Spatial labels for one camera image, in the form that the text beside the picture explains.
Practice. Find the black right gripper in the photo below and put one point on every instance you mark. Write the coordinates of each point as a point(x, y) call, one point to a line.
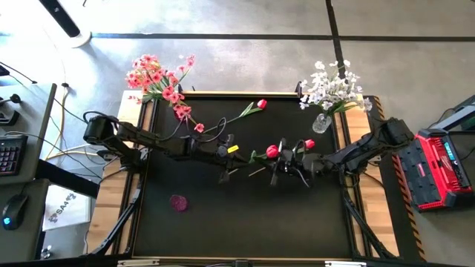
point(302, 163)

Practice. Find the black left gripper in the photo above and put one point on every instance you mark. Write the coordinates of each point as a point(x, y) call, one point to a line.
point(213, 152)

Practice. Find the red artificial tulip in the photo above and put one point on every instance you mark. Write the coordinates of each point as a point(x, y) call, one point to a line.
point(262, 104)
point(309, 144)
point(272, 151)

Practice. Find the clear faceted glass vase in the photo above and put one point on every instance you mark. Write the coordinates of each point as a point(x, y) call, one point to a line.
point(321, 124)

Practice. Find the pink artificial flower bunch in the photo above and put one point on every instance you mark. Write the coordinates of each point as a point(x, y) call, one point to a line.
point(182, 110)
point(148, 76)

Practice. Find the purple glass vase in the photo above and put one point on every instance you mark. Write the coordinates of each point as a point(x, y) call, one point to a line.
point(179, 203)

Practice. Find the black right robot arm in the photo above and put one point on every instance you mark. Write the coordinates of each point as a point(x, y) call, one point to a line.
point(371, 146)

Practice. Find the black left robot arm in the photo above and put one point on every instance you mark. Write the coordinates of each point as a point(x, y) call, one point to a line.
point(100, 130)

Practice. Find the small pink flower sprig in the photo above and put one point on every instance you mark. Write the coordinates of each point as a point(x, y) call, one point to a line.
point(133, 98)

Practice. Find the black power strip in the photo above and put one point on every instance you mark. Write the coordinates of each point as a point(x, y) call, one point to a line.
point(107, 154)

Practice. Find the black hazard-striped floor mat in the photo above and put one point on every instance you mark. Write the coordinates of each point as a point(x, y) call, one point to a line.
point(404, 230)

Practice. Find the black desk foot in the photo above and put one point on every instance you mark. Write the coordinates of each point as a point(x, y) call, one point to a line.
point(67, 180)

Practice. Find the red black power unit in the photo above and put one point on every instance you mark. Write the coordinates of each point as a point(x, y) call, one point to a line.
point(438, 204)

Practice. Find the white paper sheet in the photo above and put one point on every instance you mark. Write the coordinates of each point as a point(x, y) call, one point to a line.
point(67, 211)

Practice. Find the stand with white round base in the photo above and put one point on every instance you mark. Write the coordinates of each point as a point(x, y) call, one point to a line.
point(81, 40)

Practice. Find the grey office desk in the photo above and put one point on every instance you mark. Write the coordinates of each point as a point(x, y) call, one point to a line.
point(33, 111)

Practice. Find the small silver metal object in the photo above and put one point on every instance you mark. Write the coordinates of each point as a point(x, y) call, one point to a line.
point(46, 253)

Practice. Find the black computer keyboard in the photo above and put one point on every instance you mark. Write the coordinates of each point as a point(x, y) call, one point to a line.
point(11, 155)

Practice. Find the black computer mouse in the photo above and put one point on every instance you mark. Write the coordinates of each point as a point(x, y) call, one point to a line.
point(15, 211)

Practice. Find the black knob with stalk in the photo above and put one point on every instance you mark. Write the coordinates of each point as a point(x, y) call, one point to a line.
point(15, 98)

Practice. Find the black aluminium table frame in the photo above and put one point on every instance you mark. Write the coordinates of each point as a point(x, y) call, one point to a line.
point(237, 93)

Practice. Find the black diagonal frame strut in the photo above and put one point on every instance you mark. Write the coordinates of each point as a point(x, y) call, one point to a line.
point(365, 230)
point(118, 222)

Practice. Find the grey equipment frame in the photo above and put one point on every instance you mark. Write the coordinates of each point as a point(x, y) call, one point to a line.
point(456, 115)

